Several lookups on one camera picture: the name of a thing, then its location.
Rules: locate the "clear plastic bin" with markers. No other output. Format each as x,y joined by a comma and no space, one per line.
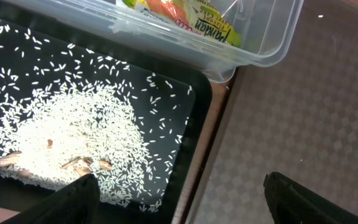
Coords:
265,28

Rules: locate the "brown serving tray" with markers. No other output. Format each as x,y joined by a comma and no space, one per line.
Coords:
298,117

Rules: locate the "green snack wrapper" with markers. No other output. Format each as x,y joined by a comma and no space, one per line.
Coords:
197,16

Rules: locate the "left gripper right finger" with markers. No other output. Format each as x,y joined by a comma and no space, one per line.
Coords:
290,202

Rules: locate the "black tray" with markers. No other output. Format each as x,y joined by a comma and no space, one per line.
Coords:
18,196

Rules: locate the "rice food waste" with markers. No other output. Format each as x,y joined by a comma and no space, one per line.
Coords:
67,111

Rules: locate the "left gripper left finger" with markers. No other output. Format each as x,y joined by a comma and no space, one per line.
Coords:
61,205

